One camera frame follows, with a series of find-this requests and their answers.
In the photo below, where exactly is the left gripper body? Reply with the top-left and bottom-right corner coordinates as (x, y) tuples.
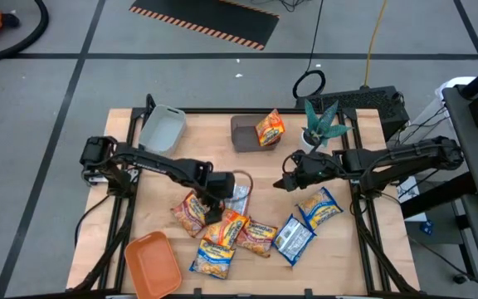
(188, 160), (237, 208)

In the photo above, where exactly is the white paper sheet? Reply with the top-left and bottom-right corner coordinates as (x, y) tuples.
(396, 176), (429, 223)

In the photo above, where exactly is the black computer case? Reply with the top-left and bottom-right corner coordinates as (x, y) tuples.
(295, 86), (411, 142)

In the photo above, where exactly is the black cable tangle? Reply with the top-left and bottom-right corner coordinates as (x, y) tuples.
(280, 0), (306, 12)

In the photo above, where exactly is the orange plastic bin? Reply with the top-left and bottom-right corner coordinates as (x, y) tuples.
(124, 231), (183, 299)

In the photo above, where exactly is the red Maruchan noodle packet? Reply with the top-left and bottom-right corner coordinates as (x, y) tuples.
(170, 189), (212, 238)
(235, 218), (280, 259)

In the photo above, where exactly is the white plant pot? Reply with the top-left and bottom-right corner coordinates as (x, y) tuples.
(299, 130), (327, 154)

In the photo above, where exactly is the black desk leg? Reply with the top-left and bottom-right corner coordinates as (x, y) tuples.
(400, 172), (478, 221)

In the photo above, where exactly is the white waste bin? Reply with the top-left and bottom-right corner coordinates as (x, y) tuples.
(435, 76), (478, 105)

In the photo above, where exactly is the grey plastic bin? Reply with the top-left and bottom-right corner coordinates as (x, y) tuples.
(138, 104), (188, 157)

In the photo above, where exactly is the black vacuum hose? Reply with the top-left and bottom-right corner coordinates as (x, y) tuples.
(0, 0), (51, 63)

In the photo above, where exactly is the black hazard-striped floor mat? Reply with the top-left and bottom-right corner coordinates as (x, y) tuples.
(129, 0), (280, 51)

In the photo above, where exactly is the yellow cable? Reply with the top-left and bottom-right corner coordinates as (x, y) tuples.
(363, 0), (389, 88)

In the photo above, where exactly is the blue Maruchan noodle packet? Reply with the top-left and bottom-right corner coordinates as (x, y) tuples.
(272, 213), (317, 267)
(296, 186), (344, 232)
(188, 238), (237, 281)

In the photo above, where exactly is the green snake plant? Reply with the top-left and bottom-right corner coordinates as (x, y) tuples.
(304, 99), (354, 147)

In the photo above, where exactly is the black aluminium table frame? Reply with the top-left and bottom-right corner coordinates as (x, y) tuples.
(71, 93), (421, 299)

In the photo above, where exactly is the black coiled cable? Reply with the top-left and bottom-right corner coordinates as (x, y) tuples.
(291, 0), (327, 100)

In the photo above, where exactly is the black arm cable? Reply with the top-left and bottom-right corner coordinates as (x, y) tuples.
(74, 193), (111, 250)

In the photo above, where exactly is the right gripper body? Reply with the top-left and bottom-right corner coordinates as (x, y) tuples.
(283, 151), (344, 190)

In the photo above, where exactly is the orange Maruchan noodle packet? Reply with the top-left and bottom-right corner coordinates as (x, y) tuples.
(254, 108), (286, 147)
(202, 208), (251, 249)
(222, 184), (251, 217)

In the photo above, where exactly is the brown plastic bin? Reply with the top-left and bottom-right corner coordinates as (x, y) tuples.
(229, 114), (282, 154)

